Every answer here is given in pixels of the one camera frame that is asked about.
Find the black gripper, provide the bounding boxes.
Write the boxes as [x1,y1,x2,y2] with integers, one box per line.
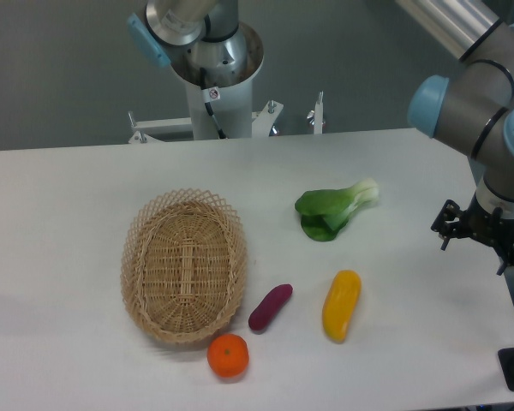
[431,193,514,275]

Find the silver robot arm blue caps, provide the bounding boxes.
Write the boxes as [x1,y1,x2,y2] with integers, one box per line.
[399,1,514,274]

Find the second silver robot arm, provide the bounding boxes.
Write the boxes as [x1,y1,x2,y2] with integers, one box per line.
[127,1,248,86]

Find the purple sweet potato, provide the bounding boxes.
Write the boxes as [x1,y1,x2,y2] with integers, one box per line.
[248,283,293,332]

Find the yellow orange mango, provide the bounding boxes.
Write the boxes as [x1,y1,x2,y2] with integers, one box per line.
[321,270,362,343]

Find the green bok choy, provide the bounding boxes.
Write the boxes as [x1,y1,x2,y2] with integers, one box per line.
[294,178,380,242]

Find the orange tangerine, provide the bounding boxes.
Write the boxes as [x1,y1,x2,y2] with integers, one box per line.
[206,334,249,378]

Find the oval wicker basket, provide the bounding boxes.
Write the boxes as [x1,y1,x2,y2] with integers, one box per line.
[120,188,248,344]

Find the black cable on pedestal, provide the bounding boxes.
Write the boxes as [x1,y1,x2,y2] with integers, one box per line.
[199,68,228,140]

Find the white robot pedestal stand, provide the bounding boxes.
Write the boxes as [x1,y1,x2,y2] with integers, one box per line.
[127,23,329,144]

